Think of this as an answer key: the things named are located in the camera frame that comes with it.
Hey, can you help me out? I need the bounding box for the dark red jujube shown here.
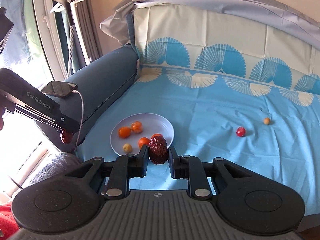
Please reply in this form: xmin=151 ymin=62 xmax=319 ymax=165
xmin=148 ymin=138 xmax=169 ymax=165
xmin=60 ymin=128 xmax=73 ymax=144

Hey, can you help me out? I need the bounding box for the person's left hand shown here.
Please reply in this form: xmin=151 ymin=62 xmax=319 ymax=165
xmin=0 ymin=96 xmax=15 ymax=130

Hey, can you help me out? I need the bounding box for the black smartphone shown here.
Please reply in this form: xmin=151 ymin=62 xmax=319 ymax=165
xmin=41 ymin=81 xmax=78 ymax=98

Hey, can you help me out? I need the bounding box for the blue denim sofa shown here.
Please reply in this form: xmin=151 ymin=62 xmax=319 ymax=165
xmin=50 ymin=43 xmax=138 ymax=144

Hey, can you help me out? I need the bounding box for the blue patterned sheet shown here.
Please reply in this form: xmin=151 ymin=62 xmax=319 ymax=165
xmin=78 ymin=4 xmax=319 ymax=215

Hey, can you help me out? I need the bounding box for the garment steamer stand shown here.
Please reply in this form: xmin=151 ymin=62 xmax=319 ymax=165
xmin=50 ymin=0 xmax=99 ymax=77

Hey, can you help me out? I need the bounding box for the red garment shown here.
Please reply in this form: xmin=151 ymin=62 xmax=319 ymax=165
xmin=0 ymin=202 xmax=19 ymax=239

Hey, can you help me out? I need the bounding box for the grey cover sheet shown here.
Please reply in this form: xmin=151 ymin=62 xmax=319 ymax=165
xmin=100 ymin=0 xmax=319 ymax=49

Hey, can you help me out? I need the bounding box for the white charging cable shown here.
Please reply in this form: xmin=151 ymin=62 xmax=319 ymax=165
xmin=71 ymin=89 xmax=85 ymax=155

